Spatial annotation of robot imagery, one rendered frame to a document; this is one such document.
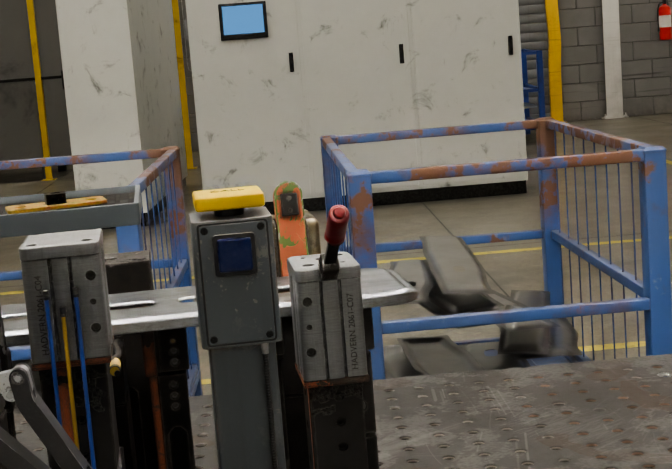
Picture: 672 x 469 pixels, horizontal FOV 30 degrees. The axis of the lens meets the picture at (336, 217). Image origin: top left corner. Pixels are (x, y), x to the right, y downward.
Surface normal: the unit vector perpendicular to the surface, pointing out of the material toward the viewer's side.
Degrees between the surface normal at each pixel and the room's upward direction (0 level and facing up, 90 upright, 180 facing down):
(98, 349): 90
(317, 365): 90
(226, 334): 90
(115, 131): 90
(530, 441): 0
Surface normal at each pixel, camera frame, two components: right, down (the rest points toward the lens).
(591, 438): -0.07, -0.99
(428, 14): 0.06, 0.14
